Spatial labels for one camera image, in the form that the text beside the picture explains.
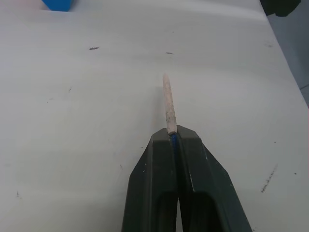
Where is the blue lace with wooden needle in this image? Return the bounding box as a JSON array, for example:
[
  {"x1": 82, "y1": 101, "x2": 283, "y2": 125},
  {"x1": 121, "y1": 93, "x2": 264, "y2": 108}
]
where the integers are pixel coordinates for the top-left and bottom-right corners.
[{"x1": 162, "y1": 73, "x2": 179, "y2": 155}]

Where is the blue block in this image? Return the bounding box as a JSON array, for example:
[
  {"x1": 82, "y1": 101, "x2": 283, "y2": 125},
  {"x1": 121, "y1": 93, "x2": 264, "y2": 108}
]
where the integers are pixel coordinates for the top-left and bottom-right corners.
[{"x1": 41, "y1": 0, "x2": 74, "y2": 12}]

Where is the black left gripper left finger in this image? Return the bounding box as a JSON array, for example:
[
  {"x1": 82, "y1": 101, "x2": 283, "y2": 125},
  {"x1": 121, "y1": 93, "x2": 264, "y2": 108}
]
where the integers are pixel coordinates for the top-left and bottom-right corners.
[{"x1": 121, "y1": 128, "x2": 180, "y2": 232}]

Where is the dark object at table edge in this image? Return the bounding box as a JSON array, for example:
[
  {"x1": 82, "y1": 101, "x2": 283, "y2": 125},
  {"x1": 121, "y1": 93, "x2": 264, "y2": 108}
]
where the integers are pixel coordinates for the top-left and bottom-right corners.
[{"x1": 260, "y1": 0, "x2": 309, "y2": 17}]

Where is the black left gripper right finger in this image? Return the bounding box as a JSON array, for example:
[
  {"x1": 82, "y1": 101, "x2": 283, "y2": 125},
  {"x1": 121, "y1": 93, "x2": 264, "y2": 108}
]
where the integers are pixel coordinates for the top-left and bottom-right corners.
[{"x1": 175, "y1": 125, "x2": 253, "y2": 232}]

